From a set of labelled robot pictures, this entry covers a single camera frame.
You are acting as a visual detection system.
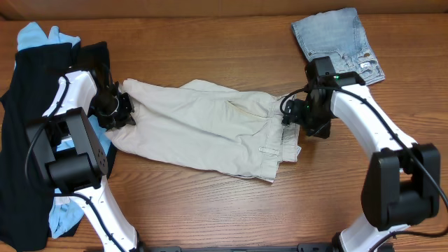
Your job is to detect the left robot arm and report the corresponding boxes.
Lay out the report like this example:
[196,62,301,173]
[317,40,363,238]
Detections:
[25,64,145,251]

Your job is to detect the light blue shirt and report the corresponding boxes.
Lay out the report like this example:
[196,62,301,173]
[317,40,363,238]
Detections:
[17,22,116,239]

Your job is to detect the beige khaki shorts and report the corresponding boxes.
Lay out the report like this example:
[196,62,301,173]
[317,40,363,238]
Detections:
[106,78,301,182]

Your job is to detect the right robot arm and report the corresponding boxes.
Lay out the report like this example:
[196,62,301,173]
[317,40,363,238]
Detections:
[280,57,447,252]

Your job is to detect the black garment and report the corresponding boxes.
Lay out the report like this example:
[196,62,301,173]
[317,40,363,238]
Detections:
[1,42,110,251]

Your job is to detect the folded light blue jeans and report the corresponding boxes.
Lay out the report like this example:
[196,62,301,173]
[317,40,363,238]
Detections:
[291,8,385,85]

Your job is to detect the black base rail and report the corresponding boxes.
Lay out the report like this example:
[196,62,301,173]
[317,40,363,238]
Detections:
[144,243,334,252]

